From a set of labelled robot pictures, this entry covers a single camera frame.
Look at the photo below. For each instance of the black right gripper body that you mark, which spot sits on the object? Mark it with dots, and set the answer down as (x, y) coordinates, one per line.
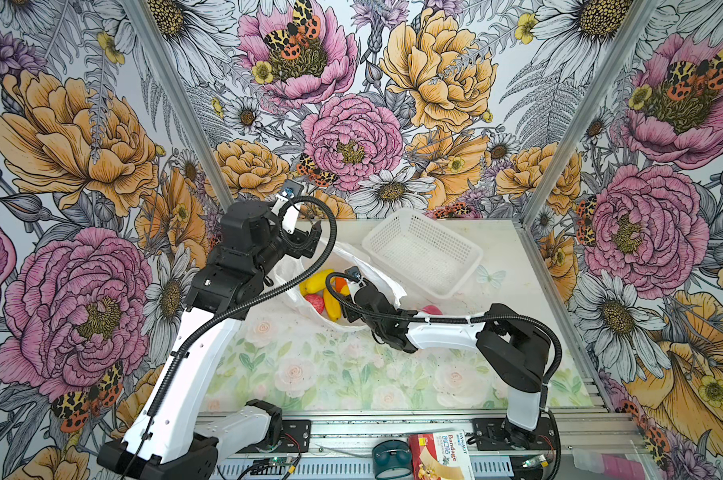
(353, 311)

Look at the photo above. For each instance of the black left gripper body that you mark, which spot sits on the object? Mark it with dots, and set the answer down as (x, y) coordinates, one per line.
(298, 244)

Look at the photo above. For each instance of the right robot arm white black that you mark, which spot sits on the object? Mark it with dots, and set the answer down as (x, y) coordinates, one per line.
(524, 352)

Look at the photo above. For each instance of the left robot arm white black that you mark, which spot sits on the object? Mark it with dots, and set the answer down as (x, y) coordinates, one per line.
(162, 442)

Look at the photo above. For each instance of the pink toy food piece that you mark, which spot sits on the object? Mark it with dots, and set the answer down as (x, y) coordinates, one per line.
(430, 310)

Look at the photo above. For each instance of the yellow toy corn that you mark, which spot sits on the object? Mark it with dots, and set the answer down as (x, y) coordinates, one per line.
(332, 307)

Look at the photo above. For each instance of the orange toy orange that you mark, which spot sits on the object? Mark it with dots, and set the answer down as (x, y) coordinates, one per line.
(340, 286)

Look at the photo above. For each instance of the white plastic mesh basket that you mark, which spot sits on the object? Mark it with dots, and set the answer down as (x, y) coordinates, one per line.
(418, 250)

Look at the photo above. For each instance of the pink toy strawberry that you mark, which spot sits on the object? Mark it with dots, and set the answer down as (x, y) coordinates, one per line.
(316, 301)

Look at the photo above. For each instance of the yellow toy banana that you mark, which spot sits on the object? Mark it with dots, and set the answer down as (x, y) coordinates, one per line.
(315, 283)

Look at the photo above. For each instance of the teal round tape dispenser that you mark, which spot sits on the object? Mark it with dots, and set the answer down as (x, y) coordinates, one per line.
(392, 460)

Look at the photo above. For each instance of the red white bandage box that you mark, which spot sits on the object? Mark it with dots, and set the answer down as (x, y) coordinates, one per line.
(440, 456)

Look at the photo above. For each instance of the pink transparent packet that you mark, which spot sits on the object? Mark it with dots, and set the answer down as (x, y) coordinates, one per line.
(609, 465)

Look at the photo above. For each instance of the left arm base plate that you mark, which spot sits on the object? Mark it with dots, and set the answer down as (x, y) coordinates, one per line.
(294, 437)

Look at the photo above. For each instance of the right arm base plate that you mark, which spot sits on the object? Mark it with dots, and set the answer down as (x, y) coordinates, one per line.
(497, 434)

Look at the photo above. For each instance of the aluminium corner post left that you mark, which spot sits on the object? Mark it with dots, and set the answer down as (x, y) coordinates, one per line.
(163, 62)

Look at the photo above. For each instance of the aluminium corner post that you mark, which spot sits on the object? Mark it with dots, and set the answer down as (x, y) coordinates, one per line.
(163, 62)
(627, 36)

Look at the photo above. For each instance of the aluminium corner post right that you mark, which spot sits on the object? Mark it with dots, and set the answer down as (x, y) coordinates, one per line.
(627, 36)

